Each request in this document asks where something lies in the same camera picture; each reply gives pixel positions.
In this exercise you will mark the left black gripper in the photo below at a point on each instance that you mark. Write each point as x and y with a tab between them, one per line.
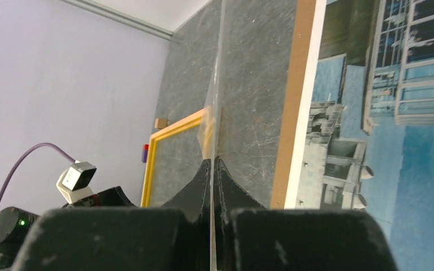
113	197

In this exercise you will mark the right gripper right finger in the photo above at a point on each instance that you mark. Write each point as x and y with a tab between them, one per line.
251	237

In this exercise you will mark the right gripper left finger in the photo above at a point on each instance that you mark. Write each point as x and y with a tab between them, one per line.
174	236

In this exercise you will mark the clear acrylic sheet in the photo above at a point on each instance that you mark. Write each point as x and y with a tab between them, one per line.
213	99

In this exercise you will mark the wooden picture frame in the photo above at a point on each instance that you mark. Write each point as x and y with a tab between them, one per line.
153	164

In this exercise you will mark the building and sky photo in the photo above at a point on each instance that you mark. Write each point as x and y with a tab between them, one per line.
369	140

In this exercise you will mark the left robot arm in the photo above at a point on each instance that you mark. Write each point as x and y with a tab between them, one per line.
15	223

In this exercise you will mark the red and purple block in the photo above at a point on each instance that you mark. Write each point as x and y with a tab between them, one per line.
144	154

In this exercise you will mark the small wooden cube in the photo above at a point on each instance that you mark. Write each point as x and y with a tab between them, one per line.
160	123

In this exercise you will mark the brown backing board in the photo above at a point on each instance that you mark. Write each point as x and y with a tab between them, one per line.
305	12

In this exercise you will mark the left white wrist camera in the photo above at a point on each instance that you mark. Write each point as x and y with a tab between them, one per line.
73	184

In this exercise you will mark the aluminium rail frame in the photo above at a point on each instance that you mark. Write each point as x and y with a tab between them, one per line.
122	18

